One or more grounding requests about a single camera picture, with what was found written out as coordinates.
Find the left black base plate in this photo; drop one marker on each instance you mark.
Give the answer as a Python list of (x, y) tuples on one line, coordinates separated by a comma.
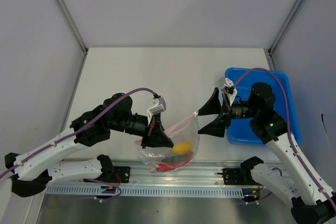
[(121, 175)]

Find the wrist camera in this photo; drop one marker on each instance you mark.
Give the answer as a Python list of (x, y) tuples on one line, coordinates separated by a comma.
[(155, 106), (229, 91)]

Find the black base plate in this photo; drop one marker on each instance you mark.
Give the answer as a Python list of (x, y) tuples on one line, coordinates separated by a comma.
[(121, 175), (233, 176)]

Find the clear zip top bag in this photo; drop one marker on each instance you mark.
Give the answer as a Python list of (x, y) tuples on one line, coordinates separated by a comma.
[(184, 130)]

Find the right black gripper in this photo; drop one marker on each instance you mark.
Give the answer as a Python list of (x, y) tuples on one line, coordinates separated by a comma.
[(216, 127)]

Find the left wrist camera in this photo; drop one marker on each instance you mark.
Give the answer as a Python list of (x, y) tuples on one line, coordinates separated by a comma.
[(155, 106)]

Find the red chili pepper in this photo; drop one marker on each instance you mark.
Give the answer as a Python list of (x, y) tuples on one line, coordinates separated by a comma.
[(161, 167)]

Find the aluminium mounting rail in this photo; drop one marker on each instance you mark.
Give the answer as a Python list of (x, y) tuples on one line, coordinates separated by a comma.
[(194, 174)]

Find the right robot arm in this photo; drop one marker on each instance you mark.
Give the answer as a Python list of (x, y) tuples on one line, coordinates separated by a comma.
[(310, 198)]

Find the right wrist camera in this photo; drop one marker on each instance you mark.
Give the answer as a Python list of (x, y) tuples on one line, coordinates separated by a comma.
[(229, 91)]

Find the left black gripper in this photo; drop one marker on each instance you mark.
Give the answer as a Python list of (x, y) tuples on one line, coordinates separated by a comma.
[(157, 136)]

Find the slotted cable duct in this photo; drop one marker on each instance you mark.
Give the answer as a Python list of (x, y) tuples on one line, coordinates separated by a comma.
[(146, 191)]

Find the blue plastic tray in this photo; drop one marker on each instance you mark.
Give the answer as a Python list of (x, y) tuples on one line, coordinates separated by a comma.
[(240, 132)]

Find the green chili pepper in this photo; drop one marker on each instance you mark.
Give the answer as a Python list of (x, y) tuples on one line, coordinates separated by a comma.
[(175, 159)]

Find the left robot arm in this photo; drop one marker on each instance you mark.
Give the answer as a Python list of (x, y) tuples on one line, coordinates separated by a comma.
[(34, 171)]

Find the yellow orange mango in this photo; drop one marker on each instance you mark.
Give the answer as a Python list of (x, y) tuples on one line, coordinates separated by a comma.
[(182, 148)]

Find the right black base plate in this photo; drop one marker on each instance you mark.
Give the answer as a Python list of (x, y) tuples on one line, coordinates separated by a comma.
[(233, 176)]

